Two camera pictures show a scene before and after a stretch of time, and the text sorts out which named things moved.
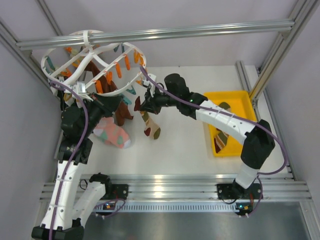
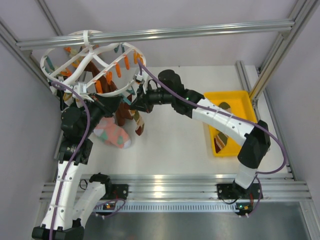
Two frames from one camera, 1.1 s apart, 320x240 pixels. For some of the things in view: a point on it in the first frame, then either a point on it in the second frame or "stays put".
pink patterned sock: x=106 y=130 stays put
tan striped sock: x=221 y=138 stays put
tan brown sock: x=151 y=129 → x=140 y=124
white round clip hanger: x=90 y=70 stays put
